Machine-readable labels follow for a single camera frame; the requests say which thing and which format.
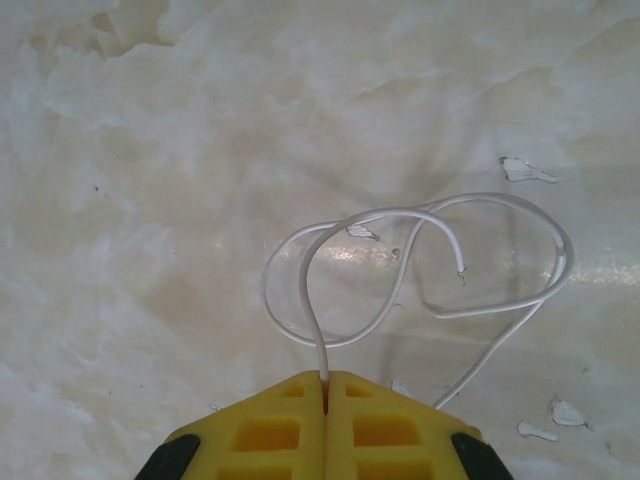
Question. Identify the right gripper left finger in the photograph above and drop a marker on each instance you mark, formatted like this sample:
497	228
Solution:
215	430

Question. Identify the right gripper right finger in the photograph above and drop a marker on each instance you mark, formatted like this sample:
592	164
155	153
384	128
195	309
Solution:
435	435

